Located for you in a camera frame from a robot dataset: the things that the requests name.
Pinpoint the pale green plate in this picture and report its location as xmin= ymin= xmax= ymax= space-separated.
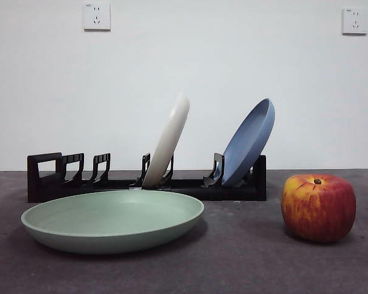
xmin=20 ymin=189 xmax=205 ymax=255

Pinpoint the red yellow apple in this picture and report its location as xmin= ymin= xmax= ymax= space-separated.
xmin=281 ymin=173 xmax=356 ymax=244

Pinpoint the beige plate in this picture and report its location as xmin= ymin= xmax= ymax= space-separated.
xmin=142 ymin=91 xmax=191 ymax=187

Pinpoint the blue plate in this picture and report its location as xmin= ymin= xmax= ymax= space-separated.
xmin=221 ymin=98 xmax=276 ymax=186

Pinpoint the black plate rack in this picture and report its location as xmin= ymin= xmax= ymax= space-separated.
xmin=26 ymin=152 xmax=267 ymax=203

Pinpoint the white wall socket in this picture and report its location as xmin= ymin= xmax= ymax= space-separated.
xmin=83 ymin=3 xmax=112 ymax=31
xmin=342 ymin=8 xmax=368 ymax=36

